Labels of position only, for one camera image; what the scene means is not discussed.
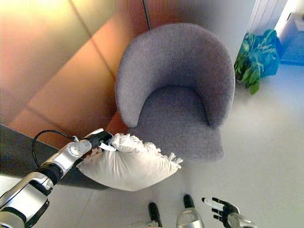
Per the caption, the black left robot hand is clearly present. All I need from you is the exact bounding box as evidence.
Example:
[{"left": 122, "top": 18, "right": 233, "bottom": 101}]
[{"left": 82, "top": 128, "right": 116, "bottom": 155}]

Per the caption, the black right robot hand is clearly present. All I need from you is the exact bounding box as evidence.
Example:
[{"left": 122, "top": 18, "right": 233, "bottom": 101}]
[{"left": 201, "top": 197, "right": 241, "bottom": 226}]

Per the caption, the white fringed pillow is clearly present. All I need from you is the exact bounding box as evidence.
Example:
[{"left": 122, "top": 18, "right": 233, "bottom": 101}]
[{"left": 76, "top": 133, "right": 183, "bottom": 192}]

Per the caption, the black right robot foot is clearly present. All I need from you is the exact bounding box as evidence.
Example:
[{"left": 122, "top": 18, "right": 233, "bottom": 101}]
[{"left": 182, "top": 194, "right": 196, "bottom": 210}]

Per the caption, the black robot foot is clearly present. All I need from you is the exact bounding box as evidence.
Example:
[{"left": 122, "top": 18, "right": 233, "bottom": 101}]
[
  {"left": 182, "top": 194, "right": 196, "bottom": 210},
  {"left": 147, "top": 201, "right": 163, "bottom": 228}
]

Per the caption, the black left robot foot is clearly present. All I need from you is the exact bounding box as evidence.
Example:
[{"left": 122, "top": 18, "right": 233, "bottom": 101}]
[{"left": 147, "top": 201, "right": 163, "bottom": 228}]

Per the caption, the dark curved partition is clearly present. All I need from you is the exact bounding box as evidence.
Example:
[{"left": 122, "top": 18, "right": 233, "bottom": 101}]
[{"left": 0, "top": 123, "right": 112, "bottom": 191}]

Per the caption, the grey fabric armchair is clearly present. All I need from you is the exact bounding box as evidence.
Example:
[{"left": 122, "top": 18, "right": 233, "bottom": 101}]
[{"left": 115, "top": 23, "right": 236, "bottom": 162}]

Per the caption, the green leafy plant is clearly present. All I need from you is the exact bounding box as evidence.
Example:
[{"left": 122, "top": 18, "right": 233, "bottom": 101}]
[{"left": 234, "top": 29, "right": 280, "bottom": 95}]

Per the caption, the white slatted panel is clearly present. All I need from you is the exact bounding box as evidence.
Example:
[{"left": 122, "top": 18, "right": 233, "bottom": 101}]
[{"left": 247, "top": 0, "right": 288, "bottom": 43}]

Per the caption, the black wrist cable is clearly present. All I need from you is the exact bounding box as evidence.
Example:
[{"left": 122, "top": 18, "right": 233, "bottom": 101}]
[{"left": 32, "top": 129, "right": 77, "bottom": 169}]

